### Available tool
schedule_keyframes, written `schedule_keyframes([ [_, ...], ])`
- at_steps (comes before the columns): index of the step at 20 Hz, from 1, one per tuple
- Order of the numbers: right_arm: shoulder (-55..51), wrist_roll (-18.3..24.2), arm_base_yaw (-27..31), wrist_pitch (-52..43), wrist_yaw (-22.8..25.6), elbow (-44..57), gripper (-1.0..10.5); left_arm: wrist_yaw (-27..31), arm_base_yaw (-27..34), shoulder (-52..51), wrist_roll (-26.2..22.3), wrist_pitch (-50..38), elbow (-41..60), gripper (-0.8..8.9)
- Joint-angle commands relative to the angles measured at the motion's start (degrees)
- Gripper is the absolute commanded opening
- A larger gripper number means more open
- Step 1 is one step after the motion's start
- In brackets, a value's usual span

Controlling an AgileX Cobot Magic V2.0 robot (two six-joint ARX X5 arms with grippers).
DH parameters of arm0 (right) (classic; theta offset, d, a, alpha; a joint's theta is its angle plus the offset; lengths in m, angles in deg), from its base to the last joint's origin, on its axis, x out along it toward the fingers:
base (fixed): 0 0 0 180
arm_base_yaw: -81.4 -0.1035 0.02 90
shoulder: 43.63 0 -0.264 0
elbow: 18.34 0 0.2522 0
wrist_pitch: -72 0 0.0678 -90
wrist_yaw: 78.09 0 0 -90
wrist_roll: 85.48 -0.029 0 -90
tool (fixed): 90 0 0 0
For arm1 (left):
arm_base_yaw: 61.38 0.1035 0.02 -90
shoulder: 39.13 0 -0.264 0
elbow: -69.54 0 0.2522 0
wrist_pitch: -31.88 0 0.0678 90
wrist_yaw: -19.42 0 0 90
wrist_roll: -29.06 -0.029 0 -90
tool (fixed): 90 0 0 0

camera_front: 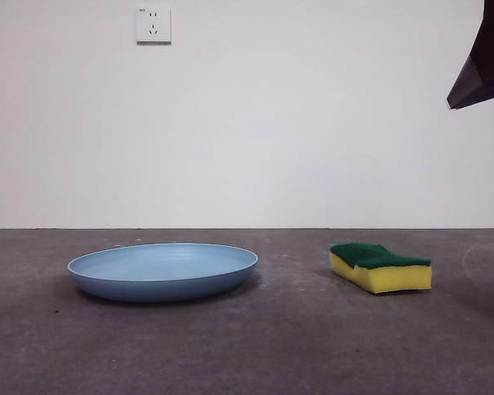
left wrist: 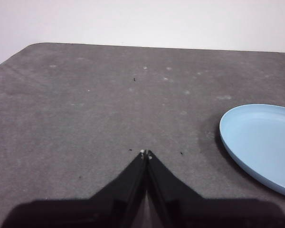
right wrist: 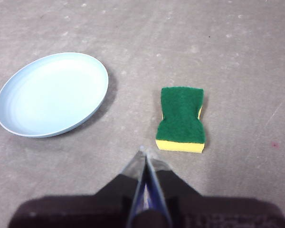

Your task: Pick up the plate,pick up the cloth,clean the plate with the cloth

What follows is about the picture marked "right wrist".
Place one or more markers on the blue round plate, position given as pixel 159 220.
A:
pixel 52 95

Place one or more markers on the yellow sponge with green pad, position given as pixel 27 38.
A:
pixel 180 114

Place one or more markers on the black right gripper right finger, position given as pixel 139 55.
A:
pixel 216 211

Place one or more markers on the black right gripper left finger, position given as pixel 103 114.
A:
pixel 85 211

